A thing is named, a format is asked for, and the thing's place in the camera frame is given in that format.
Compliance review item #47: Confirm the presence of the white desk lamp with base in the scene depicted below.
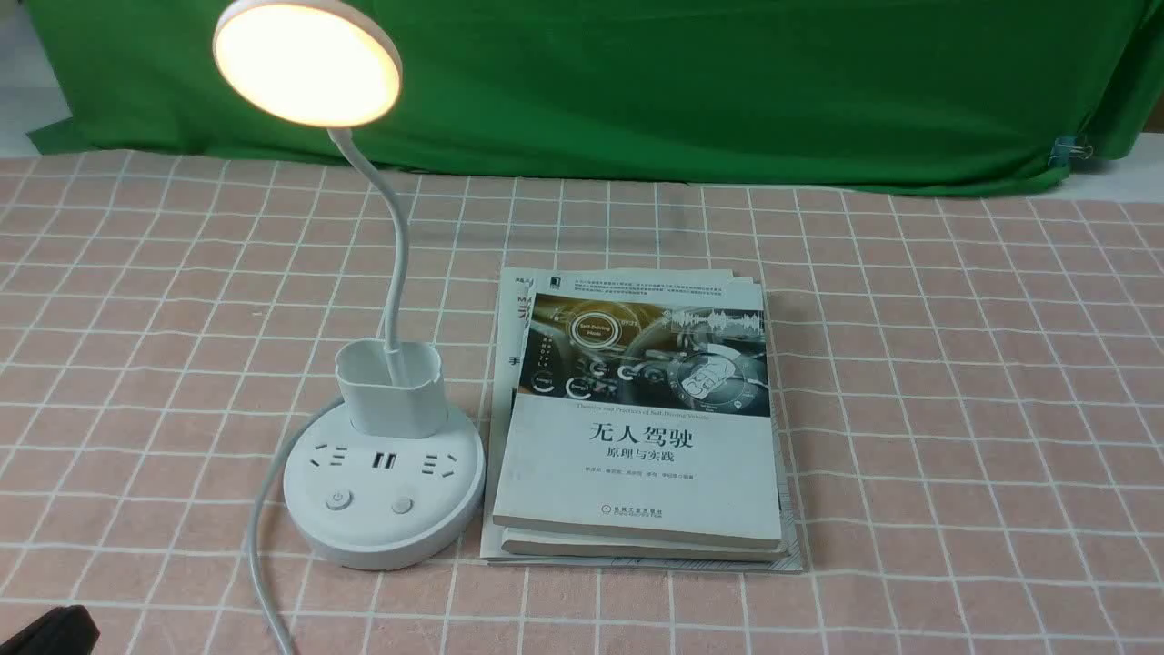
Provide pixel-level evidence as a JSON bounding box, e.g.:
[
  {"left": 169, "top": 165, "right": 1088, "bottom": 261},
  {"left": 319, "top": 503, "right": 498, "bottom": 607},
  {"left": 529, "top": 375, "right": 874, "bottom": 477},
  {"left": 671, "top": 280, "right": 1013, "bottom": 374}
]
[{"left": 213, "top": 1, "right": 487, "bottom": 569}]

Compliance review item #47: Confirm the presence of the green backdrop cloth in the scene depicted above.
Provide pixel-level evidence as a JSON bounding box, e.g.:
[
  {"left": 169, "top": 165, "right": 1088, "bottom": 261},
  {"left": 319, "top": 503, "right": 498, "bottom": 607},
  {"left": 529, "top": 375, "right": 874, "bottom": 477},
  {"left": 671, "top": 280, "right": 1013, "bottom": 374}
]
[{"left": 24, "top": 0, "right": 1164, "bottom": 197}]

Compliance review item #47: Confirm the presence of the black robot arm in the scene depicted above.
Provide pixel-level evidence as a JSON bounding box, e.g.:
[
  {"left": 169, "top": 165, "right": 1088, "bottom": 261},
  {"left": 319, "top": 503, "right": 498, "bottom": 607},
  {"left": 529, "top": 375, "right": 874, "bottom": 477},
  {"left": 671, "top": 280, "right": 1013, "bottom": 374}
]
[{"left": 1, "top": 605, "right": 101, "bottom": 654}]

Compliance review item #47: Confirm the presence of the blue binder clip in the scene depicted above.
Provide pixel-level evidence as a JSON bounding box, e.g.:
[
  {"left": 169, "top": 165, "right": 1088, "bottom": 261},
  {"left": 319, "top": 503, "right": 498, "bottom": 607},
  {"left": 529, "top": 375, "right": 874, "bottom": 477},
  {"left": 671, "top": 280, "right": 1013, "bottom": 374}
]
[{"left": 1048, "top": 136, "right": 1094, "bottom": 168}]

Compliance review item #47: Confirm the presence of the white lamp power cable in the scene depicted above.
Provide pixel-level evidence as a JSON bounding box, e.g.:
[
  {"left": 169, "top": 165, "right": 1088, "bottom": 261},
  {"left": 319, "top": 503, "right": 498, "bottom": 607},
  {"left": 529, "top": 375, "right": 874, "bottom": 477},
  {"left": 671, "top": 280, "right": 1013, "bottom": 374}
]
[{"left": 247, "top": 435, "right": 300, "bottom": 655}]

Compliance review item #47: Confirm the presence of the bottom book in stack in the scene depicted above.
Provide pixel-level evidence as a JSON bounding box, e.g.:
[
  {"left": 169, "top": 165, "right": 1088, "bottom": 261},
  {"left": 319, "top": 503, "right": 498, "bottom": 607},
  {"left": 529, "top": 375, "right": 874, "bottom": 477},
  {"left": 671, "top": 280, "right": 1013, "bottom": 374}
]
[{"left": 480, "top": 266, "right": 805, "bottom": 575}]

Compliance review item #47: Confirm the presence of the top self-driving textbook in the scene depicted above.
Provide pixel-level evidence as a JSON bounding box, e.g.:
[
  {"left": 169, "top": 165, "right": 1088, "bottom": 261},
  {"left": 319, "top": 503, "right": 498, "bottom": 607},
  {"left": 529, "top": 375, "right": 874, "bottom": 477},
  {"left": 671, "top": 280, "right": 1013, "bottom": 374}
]
[{"left": 492, "top": 278, "right": 785, "bottom": 550}]

